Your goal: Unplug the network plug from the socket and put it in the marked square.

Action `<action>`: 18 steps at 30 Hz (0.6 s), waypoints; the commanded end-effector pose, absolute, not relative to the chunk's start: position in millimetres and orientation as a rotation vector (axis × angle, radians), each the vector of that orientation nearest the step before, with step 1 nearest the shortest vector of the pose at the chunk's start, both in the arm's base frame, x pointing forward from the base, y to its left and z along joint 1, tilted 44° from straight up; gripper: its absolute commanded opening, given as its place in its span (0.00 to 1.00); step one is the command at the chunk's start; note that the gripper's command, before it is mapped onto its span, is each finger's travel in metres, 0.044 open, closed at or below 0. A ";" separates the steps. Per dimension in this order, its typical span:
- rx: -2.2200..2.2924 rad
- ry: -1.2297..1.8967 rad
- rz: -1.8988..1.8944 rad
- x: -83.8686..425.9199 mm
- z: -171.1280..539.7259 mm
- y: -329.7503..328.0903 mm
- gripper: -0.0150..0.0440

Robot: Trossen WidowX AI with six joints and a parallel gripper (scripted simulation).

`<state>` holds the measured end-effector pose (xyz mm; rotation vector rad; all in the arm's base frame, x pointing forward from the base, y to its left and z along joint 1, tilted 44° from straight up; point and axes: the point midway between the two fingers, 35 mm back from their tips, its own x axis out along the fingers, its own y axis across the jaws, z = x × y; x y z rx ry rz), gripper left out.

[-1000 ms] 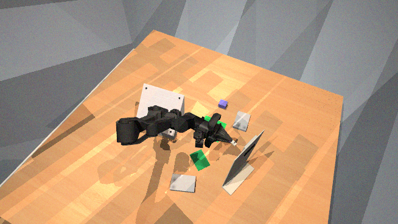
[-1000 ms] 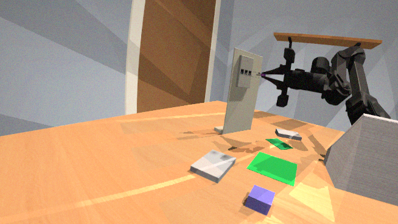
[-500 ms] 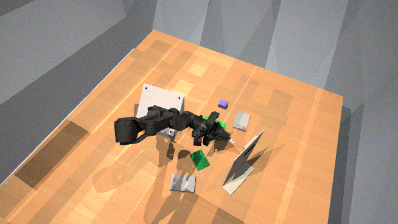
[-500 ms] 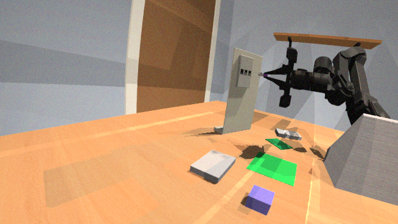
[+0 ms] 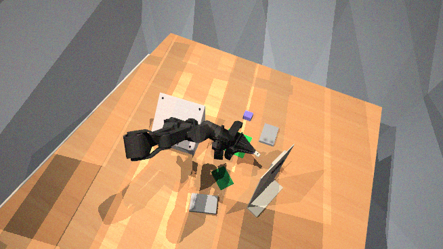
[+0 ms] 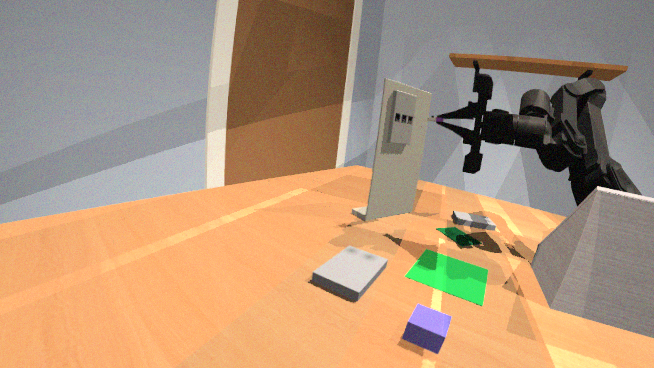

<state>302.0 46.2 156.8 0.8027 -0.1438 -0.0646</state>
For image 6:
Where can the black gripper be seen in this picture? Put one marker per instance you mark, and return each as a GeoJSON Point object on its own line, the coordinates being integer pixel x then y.
{"type": "Point", "coordinates": [495, 127]}

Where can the beige panel with socket ports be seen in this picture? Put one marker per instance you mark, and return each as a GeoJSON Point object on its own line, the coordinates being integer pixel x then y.
{"type": "Point", "coordinates": [398, 154]}

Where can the green flat square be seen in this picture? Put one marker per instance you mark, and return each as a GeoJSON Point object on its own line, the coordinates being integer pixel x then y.
{"type": "Point", "coordinates": [450, 275]}

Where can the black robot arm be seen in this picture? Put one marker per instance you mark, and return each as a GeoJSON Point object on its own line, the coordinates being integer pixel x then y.
{"type": "Point", "coordinates": [571, 134]}

